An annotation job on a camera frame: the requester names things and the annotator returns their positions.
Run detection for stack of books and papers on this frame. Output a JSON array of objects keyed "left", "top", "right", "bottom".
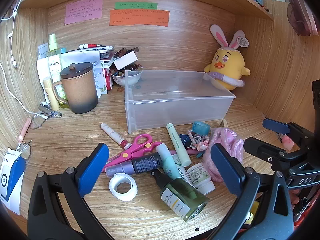
[{"left": 37, "top": 44, "right": 139, "bottom": 98}]

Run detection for dark blue small card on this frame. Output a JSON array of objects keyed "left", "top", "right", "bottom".
[{"left": 179, "top": 134, "right": 193, "bottom": 148}]

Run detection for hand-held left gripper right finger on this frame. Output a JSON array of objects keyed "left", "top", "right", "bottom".
[{"left": 207, "top": 142, "right": 294, "bottom": 240}]

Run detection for white tape roll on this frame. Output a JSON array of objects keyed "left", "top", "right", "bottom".
[{"left": 108, "top": 173, "right": 138, "bottom": 201}]

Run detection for yellow-green spray bottle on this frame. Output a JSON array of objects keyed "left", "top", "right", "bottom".
[{"left": 47, "top": 33, "right": 69, "bottom": 109}]

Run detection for pink pencil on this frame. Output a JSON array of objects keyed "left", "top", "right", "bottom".
[{"left": 18, "top": 119, "right": 32, "bottom": 142}]

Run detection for person's right hand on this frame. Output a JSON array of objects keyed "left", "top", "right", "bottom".
[{"left": 289, "top": 189, "right": 301, "bottom": 206}]

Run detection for mint green tube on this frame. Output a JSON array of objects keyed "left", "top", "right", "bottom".
[{"left": 156, "top": 142, "right": 195, "bottom": 188}]

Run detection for pink paper note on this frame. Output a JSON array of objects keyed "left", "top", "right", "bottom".
[{"left": 64, "top": 0, "right": 104, "bottom": 25}]

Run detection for small yellow object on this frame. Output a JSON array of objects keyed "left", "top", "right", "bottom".
[{"left": 246, "top": 200, "right": 260, "bottom": 224}]

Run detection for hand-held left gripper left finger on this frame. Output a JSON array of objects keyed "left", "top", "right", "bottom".
[{"left": 27, "top": 143, "right": 118, "bottom": 240}]

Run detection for black pen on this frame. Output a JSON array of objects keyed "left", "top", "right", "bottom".
[{"left": 38, "top": 102, "right": 63, "bottom": 117}]

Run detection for clear plastic storage box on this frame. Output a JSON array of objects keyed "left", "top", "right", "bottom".
[{"left": 124, "top": 70, "right": 236, "bottom": 134}]

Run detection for purple spray bottle black label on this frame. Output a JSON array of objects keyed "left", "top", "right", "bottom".
[{"left": 105, "top": 152, "right": 164, "bottom": 179}]

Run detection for thin-frame eyeglasses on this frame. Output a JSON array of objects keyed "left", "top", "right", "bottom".
[
  {"left": 16, "top": 139, "right": 33, "bottom": 164},
  {"left": 29, "top": 114, "right": 49, "bottom": 130}
]

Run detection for white pill bottle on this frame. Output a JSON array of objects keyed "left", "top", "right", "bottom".
[{"left": 187, "top": 162, "right": 216, "bottom": 195}]

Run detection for pink pen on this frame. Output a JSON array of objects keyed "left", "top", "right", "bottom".
[{"left": 170, "top": 149, "right": 200, "bottom": 155}]

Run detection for brown ceramic mug with lid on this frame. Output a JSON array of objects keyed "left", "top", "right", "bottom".
[{"left": 52, "top": 62, "right": 99, "bottom": 114}]

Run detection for pink and white eraser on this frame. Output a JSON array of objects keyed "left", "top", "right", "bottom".
[{"left": 279, "top": 134, "right": 294, "bottom": 151}]

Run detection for yellow chick plush toy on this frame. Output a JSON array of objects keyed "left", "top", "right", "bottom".
[{"left": 204, "top": 24, "right": 251, "bottom": 92}]

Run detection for orange paper note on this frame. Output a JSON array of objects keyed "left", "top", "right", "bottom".
[{"left": 109, "top": 9, "right": 170, "bottom": 27}]

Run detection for light green stick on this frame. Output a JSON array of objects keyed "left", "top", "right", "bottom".
[{"left": 166, "top": 123, "right": 192, "bottom": 167}]

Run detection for blue and white carton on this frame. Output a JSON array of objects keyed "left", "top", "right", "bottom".
[{"left": 0, "top": 150, "right": 27, "bottom": 215}]

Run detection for pink cord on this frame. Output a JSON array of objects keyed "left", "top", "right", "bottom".
[{"left": 201, "top": 127, "right": 244, "bottom": 183}]

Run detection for green paper note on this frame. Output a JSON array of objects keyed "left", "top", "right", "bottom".
[{"left": 115, "top": 2, "right": 158, "bottom": 10}]

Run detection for blue tape roll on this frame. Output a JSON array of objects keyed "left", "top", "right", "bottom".
[{"left": 192, "top": 121, "right": 210, "bottom": 136}]

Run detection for white bowl of beads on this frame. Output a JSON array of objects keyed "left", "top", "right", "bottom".
[{"left": 111, "top": 69, "right": 143, "bottom": 88}]

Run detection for pale yellow tube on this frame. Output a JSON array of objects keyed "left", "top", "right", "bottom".
[{"left": 42, "top": 77, "right": 60, "bottom": 110}]

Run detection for small white cardboard box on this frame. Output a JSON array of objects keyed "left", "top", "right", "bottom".
[{"left": 113, "top": 51, "right": 138, "bottom": 70}]

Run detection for pink striped hair tie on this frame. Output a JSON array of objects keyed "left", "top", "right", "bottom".
[{"left": 187, "top": 129, "right": 210, "bottom": 158}]

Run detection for dark red fabric item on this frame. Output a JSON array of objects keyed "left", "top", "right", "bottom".
[{"left": 287, "top": 0, "right": 319, "bottom": 37}]

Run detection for white and pink lip balm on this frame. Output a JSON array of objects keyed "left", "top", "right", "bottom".
[{"left": 101, "top": 122, "right": 132, "bottom": 150}]

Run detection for pink scissors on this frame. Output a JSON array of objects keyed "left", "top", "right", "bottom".
[{"left": 101, "top": 134, "right": 163, "bottom": 172}]

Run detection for olive green spray bottle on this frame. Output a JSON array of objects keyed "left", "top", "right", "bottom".
[{"left": 150, "top": 169, "right": 210, "bottom": 222}]

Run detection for white charging cable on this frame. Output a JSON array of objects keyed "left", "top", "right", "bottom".
[{"left": 0, "top": 0, "right": 43, "bottom": 117}]

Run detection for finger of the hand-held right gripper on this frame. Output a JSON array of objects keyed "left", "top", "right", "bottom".
[
  {"left": 243, "top": 137, "right": 300, "bottom": 173},
  {"left": 262, "top": 118, "right": 316, "bottom": 143}
]

